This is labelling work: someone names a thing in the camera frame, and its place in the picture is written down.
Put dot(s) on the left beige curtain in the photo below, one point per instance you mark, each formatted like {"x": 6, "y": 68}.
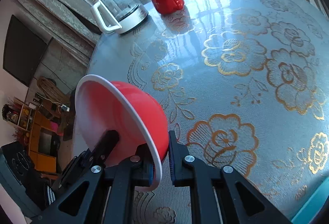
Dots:
{"x": 69, "y": 22}

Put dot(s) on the teal plate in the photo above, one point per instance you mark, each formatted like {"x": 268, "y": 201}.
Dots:
{"x": 313, "y": 205}

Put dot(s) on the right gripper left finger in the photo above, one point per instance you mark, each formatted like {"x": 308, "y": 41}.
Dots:
{"x": 104, "y": 196}

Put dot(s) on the floral plastic tablecloth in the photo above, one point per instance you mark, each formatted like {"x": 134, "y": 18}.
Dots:
{"x": 242, "y": 83}

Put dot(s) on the red plastic bowl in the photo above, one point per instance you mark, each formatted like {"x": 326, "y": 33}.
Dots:
{"x": 135, "y": 115}

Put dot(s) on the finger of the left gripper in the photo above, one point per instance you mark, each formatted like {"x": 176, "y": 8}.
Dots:
{"x": 105, "y": 146}

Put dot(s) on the black television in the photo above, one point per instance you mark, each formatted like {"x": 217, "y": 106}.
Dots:
{"x": 23, "y": 51}

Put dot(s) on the white glass kettle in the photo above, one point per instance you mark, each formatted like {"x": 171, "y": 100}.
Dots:
{"x": 120, "y": 16}

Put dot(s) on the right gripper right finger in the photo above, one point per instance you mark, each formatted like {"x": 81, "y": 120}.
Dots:
{"x": 218, "y": 195}

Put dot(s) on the orange cabinet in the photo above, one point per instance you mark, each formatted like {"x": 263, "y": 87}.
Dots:
{"x": 49, "y": 151}

